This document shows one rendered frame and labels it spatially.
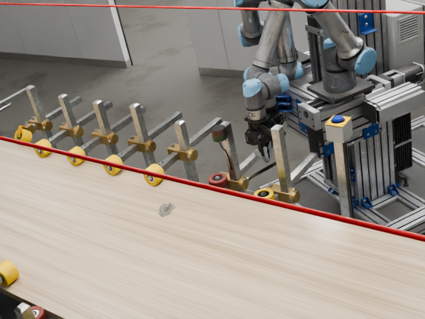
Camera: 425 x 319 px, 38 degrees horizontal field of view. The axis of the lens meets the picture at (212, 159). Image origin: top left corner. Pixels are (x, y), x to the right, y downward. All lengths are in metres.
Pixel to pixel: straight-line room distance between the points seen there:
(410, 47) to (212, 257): 1.58
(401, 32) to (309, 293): 1.58
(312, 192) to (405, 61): 0.95
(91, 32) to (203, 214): 4.72
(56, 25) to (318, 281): 5.71
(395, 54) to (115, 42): 4.08
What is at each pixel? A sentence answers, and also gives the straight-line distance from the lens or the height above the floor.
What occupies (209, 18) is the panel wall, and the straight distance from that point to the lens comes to 5.77.
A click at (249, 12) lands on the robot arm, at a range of 2.93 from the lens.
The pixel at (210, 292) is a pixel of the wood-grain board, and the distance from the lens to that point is 2.03.
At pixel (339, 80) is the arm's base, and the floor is 1.09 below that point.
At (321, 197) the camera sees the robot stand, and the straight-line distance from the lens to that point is 3.58.
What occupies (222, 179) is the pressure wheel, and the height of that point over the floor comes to 0.91.
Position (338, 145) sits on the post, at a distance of 2.22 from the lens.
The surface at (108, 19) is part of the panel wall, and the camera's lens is 6.63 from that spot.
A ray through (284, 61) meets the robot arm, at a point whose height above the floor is 1.19.
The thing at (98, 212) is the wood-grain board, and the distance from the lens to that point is 2.59.
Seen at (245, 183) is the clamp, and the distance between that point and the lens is 2.60.
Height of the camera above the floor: 2.24
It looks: 29 degrees down
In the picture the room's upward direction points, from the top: 13 degrees counter-clockwise
